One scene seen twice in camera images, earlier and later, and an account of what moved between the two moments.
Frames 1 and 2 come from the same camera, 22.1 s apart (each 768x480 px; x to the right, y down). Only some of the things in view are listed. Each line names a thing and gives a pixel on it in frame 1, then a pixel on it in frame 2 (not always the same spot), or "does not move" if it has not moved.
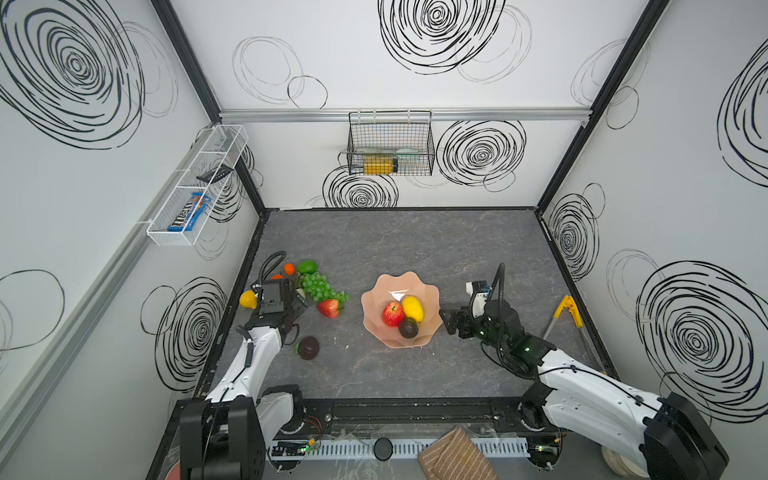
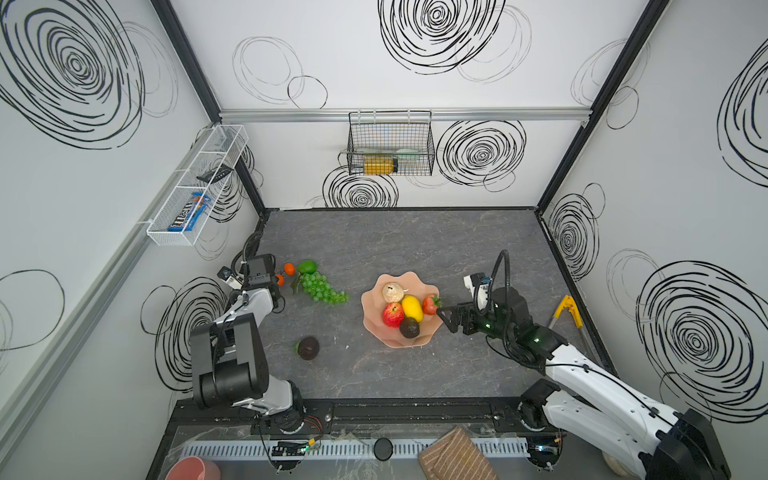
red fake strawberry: (329, 308) to (430, 304)
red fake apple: (393, 314) does not move
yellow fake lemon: (412, 307) does not move
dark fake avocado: (408, 327) does not move
